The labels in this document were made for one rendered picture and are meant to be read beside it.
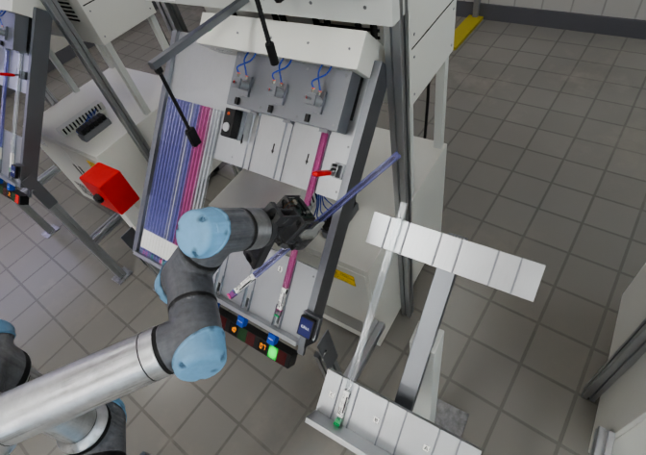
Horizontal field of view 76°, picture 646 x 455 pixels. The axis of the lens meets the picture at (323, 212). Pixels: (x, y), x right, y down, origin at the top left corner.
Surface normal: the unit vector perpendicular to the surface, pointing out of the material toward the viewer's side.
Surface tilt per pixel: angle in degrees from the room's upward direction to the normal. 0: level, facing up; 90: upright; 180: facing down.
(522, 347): 0
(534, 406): 0
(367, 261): 0
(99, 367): 15
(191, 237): 45
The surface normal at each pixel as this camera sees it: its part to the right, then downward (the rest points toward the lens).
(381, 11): -0.53, 0.69
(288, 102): -0.49, 0.03
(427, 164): -0.17, -0.65
